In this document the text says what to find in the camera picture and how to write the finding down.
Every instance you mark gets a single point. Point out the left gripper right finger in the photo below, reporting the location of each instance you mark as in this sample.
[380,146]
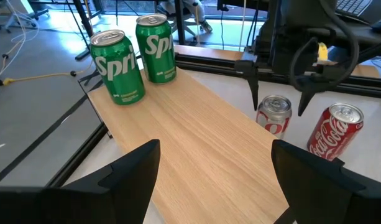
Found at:
[333,193]

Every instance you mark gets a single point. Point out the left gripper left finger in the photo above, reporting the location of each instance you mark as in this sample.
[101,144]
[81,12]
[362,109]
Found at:
[84,199]

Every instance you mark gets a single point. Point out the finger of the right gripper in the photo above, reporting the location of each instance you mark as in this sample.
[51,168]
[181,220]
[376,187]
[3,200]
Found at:
[252,77]
[305,98]

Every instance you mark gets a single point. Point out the silver Diet Coke can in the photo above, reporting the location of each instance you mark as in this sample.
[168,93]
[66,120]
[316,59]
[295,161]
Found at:
[274,121]

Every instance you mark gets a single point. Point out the red Coca-Cola can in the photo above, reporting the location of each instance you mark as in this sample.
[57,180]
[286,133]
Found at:
[333,137]

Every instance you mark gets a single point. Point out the green Sprite can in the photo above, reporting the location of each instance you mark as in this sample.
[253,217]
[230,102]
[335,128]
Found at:
[156,48]
[117,67]

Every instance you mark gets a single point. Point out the yellow tag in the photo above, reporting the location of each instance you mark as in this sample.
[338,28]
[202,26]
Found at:
[322,51]

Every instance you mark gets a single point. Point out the black keyboard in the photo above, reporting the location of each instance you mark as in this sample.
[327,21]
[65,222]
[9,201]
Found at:
[353,6]

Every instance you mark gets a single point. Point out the light wooden board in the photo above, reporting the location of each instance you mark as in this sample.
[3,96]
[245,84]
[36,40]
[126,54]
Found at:
[193,140]

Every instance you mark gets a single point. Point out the black tripod stand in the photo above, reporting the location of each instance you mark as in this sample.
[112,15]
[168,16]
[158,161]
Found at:
[83,19]

